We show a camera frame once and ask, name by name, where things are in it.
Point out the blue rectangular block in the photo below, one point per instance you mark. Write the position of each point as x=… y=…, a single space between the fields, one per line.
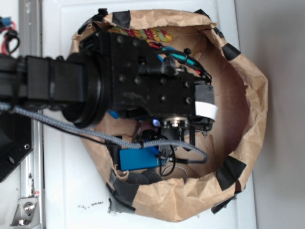
x=135 y=159

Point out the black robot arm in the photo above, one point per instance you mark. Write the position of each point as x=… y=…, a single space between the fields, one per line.
x=71 y=86

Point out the silver corner bracket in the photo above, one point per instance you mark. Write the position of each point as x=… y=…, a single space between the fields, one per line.
x=26 y=216

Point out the aluminium rail frame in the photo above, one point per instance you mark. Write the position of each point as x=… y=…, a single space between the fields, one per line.
x=31 y=168

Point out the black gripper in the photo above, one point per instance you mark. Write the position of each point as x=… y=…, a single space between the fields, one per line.
x=146 y=80

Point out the multicoloured rope toy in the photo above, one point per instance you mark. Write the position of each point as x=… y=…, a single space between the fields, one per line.
x=151 y=34

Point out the white tray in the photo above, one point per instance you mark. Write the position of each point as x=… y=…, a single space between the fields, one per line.
x=75 y=195

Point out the blue plastic bottle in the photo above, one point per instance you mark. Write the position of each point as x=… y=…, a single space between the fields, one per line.
x=114 y=114

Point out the brown paper bag bin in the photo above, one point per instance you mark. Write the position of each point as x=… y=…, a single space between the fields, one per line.
x=236 y=139

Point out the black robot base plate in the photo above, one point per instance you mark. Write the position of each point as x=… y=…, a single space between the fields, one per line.
x=15 y=142

